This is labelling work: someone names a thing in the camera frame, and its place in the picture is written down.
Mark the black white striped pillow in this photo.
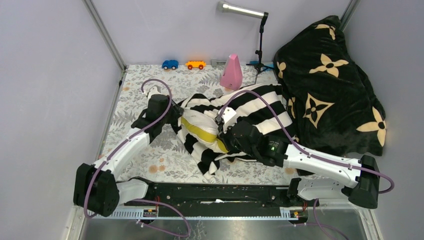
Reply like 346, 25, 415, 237
171, 83, 295, 178

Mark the white yellow pillow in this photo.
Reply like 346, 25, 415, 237
180, 109, 229, 154

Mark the pink metronome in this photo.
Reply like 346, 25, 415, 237
219, 53, 243, 91

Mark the silver flashlight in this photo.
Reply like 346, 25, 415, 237
217, 1, 269, 76

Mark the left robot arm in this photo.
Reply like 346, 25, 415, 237
73, 93, 182, 217

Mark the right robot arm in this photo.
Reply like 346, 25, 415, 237
219, 120, 380, 209

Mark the blue toy car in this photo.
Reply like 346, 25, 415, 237
161, 59, 179, 70

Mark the orange toy car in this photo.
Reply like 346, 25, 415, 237
185, 60, 207, 70

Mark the black floral patterned blanket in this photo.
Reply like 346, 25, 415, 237
273, 15, 387, 156

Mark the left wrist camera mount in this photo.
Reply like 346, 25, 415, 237
146, 85, 162, 99

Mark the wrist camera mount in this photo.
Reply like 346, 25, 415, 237
146, 85, 162, 99
220, 107, 238, 133

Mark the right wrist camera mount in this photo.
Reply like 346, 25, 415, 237
220, 107, 238, 133

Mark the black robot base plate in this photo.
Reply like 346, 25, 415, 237
126, 182, 314, 219

